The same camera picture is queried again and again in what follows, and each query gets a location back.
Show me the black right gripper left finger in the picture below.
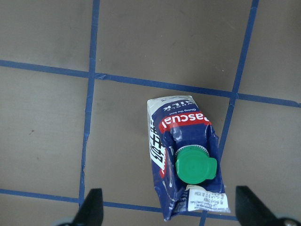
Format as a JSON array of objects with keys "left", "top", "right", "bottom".
[{"left": 72, "top": 188, "right": 103, "bottom": 226}]

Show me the blue white milk carton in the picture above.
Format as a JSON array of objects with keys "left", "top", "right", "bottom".
[{"left": 147, "top": 96, "right": 230, "bottom": 221}]

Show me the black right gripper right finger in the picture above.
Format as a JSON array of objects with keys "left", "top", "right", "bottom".
[{"left": 235, "top": 186, "right": 278, "bottom": 226}]

